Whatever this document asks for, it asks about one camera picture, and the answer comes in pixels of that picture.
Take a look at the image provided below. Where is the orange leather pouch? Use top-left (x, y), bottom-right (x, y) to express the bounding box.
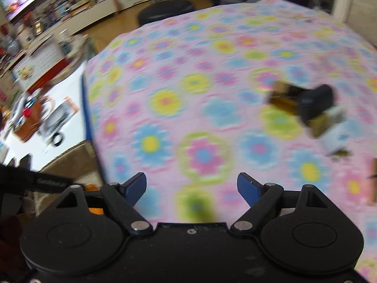
top-left (13, 97), bottom-right (56, 143)

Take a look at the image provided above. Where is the floral fleece blanket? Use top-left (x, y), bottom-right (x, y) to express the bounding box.
top-left (82, 0), bottom-right (377, 280)

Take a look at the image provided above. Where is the white squeeze tube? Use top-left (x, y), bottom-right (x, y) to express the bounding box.
top-left (321, 122), bottom-right (354, 157)

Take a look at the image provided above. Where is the blue chair frame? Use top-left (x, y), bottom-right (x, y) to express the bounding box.
top-left (80, 62), bottom-right (98, 142)

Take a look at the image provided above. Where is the gold tube with white cap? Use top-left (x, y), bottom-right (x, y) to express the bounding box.
top-left (309, 106), bottom-right (346, 138)

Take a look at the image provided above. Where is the desk calendar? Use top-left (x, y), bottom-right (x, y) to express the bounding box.
top-left (12, 40), bottom-right (70, 92)

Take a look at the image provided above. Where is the black round stool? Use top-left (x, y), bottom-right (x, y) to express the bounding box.
top-left (138, 0), bottom-right (195, 26)

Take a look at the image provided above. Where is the clear plastic package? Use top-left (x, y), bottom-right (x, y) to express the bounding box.
top-left (40, 97), bottom-right (81, 142)

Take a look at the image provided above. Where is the amber glass bottle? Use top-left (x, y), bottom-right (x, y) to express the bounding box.
top-left (269, 93), bottom-right (301, 116)

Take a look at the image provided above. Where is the pink beige box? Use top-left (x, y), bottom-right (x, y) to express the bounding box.
top-left (368, 157), bottom-right (377, 207)

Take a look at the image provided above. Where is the black rubber ring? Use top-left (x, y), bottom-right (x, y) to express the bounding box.
top-left (49, 133), bottom-right (64, 148)

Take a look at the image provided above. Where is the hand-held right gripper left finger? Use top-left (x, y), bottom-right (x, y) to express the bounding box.
top-left (54, 172), bottom-right (154, 236)

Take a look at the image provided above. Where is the black box with gold cap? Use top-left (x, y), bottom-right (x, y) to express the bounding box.
top-left (272, 81), bottom-right (311, 99)

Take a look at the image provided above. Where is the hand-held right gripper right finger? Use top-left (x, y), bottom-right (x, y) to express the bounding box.
top-left (230, 172), bottom-right (330, 236)

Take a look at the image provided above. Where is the beige fabric basket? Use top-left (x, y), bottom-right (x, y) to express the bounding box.
top-left (38, 142), bottom-right (103, 213)

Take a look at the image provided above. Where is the navy blue oval case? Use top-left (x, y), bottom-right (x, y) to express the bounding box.
top-left (298, 84), bottom-right (338, 124)

